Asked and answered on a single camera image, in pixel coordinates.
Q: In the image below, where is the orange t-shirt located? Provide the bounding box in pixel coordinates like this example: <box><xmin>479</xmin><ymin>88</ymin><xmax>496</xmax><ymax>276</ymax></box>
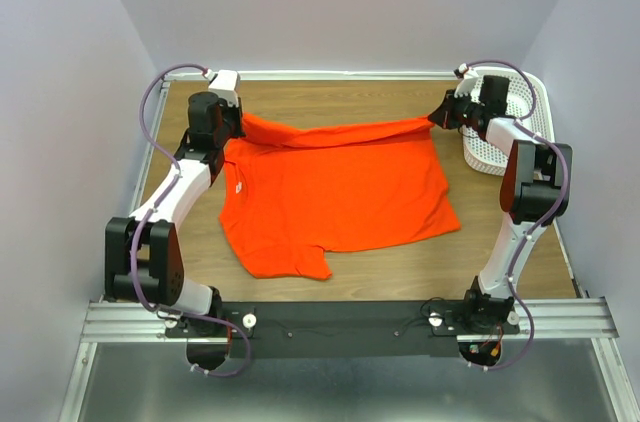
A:
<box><xmin>219</xmin><ymin>114</ymin><xmax>461</xmax><ymax>280</ymax></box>

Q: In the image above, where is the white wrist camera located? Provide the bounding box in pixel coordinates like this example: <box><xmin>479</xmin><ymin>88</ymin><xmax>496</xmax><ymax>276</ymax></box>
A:
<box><xmin>205</xmin><ymin>69</ymin><xmax>240</xmax><ymax>108</ymax></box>
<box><xmin>454</xmin><ymin>63</ymin><xmax>482</xmax><ymax>98</ymax></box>

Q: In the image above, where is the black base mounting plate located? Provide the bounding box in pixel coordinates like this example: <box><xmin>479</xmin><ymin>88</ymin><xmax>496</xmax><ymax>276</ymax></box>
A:
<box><xmin>165</xmin><ymin>297</ymin><xmax>522</xmax><ymax>369</ymax></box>

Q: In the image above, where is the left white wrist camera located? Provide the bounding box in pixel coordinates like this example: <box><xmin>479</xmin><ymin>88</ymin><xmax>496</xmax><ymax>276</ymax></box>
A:
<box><xmin>205</xmin><ymin>69</ymin><xmax>240</xmax><ymax>108</ymax></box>

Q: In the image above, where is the white perforated plastic basket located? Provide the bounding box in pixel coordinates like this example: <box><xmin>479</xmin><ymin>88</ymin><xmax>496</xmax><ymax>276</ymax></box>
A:
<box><xmin>460</xmin><ymin>65</ymin><xmax>555</xmax><ymax>176</ymax></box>

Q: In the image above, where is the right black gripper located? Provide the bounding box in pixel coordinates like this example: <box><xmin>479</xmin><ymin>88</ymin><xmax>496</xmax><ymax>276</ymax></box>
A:
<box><xmin>426</xmin><ymin>89</ymin><xmax>482</xmax><ymax>131</ymax></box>

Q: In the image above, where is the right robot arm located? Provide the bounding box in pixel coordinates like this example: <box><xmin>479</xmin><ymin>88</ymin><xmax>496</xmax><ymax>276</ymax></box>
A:
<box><xmin>428</xmin><ymin>75</ymin><xmax>572</xmax><ymax>335</ymax></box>

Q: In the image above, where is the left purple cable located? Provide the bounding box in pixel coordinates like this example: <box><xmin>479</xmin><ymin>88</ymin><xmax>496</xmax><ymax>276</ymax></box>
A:
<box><xmin>128</xmin><ymin>62</ymin><xmax>252</xmax><ymax>378</ymax></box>

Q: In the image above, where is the aluminium frame rail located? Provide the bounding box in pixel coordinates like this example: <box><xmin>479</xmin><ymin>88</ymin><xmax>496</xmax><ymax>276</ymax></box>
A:
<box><xmin>58</xmin><ymin>72</ymin><xmax>640</xmax><ymax>422</ymax></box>

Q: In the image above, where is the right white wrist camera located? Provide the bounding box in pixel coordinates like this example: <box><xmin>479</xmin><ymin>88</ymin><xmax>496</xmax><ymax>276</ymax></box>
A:
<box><xmin>454</xmin><ymin>63</ymin><xmax>482</xmax><ymax>98</ymax></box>

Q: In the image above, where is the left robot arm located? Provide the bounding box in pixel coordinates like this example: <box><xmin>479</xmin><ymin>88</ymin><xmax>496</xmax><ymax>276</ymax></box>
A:
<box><xmin>104</xmin><ymin>86</ymin><xmax>244</xmax><ymax>337</ymax></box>

